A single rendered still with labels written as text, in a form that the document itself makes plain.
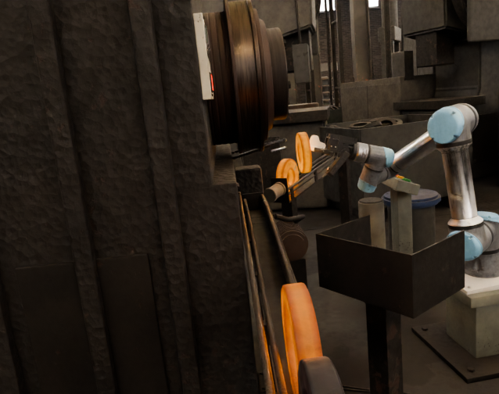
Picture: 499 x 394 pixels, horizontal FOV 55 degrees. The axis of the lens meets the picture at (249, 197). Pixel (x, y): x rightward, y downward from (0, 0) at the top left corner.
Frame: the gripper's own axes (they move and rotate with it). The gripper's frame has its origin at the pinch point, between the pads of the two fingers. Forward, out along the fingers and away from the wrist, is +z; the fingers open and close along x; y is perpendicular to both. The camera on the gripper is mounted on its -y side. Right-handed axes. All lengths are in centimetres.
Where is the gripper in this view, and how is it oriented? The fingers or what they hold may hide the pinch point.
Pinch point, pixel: (303, 147)
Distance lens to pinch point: 185.7
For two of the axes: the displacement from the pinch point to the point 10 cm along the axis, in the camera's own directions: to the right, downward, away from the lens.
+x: 0.7, 1.8, -9.8
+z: -9.8, -1.7, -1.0
